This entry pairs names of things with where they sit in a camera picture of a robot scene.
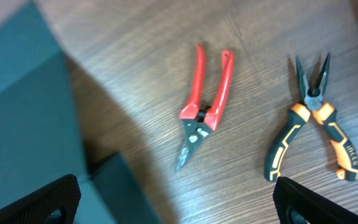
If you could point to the red handled pruning shears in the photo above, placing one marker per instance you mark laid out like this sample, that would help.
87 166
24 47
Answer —
200 121

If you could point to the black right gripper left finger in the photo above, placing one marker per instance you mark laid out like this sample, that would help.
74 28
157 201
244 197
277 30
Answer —
56 202

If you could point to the dark green open box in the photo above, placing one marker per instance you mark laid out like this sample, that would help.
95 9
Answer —
40 138

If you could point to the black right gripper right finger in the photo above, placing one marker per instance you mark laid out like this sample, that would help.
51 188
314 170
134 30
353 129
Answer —
297 204

